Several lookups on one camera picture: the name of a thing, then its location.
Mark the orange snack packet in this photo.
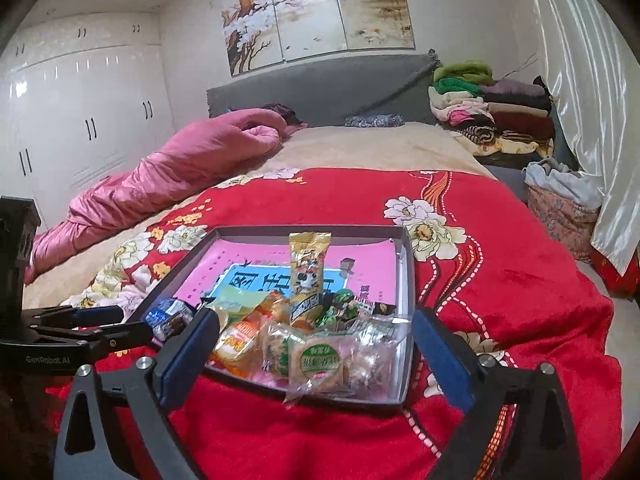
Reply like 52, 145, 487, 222
209, 290, 291, 378

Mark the clear nut pastry packet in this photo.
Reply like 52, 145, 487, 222
260, 321, 305, 378

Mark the pink blue book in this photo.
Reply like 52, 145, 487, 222
174, 240, 397, 306

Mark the blue cookie packet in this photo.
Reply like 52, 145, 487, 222
143, 298, 183, 332

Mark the dark shallow box tray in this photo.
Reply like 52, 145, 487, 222
134, 226, 416, 406

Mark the floral wall painting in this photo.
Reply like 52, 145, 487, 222
221, 0, 416, 77

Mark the white wardrobe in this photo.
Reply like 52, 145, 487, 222
1, 13, 174, 229

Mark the green foil candy packet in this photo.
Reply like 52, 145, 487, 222
314, 288, 358, 332

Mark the small dark chocolate packet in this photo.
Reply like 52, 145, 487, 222
372, 301, 397, 316

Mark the yellow cartoon snack stick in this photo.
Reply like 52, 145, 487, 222
288, 232, 332, 332

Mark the white satin curtain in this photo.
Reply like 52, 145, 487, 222
533, 0, 639, 273

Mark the beige bed sheet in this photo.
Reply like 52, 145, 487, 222
23, 122, 492, 309

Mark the folded clothes stack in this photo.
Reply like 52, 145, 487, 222
428, 61, 555, 166

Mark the dark patterned cloth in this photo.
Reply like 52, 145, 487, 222
344, 114, 405, 128

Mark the round green label pastry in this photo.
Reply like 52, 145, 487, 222
285, 333, 357, 403

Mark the green clear pastry packet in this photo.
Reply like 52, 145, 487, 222
206, 285, 268, 330

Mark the Snickers bar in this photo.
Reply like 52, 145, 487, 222
155, 306, 194, 342

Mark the grey clothes pile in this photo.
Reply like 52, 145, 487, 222
524, 157, 603, 210

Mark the red floral blanket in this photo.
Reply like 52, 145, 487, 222
44, 167, 624, 480

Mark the pink quilt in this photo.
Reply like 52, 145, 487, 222
24, 108, 291, 285

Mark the grey headboard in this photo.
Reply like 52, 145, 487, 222
206, 50, 439, 127

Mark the floral fabric basket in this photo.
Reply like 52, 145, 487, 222
526, 185, 599, 263

